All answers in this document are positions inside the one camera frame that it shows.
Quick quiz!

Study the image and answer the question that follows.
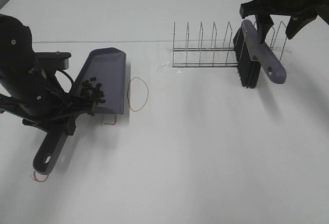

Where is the pile of coffee beans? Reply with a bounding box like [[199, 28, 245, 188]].
[[79, 77, 106, 104]]

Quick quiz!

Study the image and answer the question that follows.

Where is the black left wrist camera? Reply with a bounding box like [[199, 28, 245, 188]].
[[35, 52, 71, 71]]

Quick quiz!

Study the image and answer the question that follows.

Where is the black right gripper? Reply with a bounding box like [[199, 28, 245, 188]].
[[240, 0, 328, 44]]

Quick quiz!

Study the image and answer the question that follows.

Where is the metal wire dish rack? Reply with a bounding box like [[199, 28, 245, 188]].
[[171, 21, 288, 68]]

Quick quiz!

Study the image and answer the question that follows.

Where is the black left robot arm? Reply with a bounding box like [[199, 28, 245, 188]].
[[1, 14, 94, 136]]

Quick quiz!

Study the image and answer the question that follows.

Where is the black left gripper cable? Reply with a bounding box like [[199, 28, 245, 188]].
[[55, 69, 75, 91]]

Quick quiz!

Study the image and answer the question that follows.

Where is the purple plastic dustpan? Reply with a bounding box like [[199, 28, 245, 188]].
[[33, 47, 126, 175]]

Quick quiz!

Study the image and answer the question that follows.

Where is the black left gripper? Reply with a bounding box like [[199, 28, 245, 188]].
[[1, 62, 96, 136]]

